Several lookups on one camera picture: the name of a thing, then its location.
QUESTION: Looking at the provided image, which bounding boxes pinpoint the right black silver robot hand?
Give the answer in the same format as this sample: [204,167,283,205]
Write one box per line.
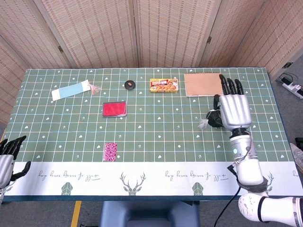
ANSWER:
[213,74,252,131]

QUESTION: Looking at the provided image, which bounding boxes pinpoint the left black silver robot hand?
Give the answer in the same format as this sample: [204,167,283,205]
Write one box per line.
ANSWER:
[0,135,32,189]

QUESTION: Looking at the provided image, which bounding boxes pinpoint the tea bag with string tag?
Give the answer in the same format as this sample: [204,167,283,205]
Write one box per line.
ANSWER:
[198,109,217,131]

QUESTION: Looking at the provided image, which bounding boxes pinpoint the black cast iron teapot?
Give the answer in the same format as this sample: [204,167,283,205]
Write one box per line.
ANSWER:
[205,110,223,128]

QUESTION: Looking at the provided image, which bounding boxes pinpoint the brown spiral notebook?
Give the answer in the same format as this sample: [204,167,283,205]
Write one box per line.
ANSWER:
[184,72,225,98]

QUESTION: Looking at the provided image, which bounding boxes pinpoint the white power strip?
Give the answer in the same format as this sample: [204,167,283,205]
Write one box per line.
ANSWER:
[276,73,303,99]

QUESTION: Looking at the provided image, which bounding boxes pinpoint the yellow red curry box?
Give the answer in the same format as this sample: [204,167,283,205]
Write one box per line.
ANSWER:
[149,77,179,93]

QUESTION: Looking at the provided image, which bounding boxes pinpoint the grey sneaker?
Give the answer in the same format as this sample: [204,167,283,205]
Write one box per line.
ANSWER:
[290,141,303,173]

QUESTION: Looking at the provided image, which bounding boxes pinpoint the green grid tablecloth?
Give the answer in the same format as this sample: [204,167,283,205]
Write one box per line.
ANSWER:
[0,68,303,203]

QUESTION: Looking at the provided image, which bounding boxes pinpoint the blue white tasselled bookmark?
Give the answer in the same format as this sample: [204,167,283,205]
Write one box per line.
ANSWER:
[51,79,102,102]

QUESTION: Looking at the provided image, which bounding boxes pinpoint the pink patterned card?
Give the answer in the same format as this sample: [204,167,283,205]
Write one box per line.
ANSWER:
[103,142,118,162]

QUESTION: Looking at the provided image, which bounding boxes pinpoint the red card case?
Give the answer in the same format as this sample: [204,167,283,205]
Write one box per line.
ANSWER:
[102,101,128,118]

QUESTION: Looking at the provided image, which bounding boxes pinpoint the blue padded seat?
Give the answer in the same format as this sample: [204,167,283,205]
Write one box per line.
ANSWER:
[99,201,201,227]

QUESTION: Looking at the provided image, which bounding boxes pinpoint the woven folding screen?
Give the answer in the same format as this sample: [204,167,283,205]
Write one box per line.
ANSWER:
[0,0,303,126]

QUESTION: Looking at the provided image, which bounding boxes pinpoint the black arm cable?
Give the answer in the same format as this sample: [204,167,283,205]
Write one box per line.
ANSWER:
[214,185,241,227]

